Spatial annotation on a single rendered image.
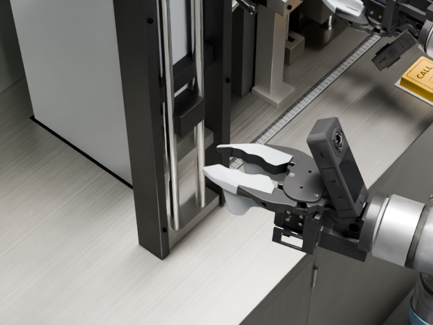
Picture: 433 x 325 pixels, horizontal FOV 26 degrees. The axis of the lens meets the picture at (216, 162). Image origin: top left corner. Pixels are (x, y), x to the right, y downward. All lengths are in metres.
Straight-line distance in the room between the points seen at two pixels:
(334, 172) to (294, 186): 0.06
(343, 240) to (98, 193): 0.54
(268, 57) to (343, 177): 0.59
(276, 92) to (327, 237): 0.59
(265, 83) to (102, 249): 0.42
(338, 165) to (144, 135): 0.31
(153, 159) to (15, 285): 0.32
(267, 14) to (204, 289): 0.46
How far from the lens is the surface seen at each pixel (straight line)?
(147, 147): 1.25
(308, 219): 1.08
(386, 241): 1.06
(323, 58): 1.75
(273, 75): 1.62
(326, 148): 1.02
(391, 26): 1.51
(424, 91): 1.69
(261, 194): 1.07
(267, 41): 1.58
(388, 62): 1.57
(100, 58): 1.36
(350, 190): 1.05
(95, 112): 1.47
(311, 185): 1.08
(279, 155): 1.12
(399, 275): 2.19
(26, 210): 1.52
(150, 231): 1.40
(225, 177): 1.09
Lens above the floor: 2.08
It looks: 49 degrees down
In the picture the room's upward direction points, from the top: straight up
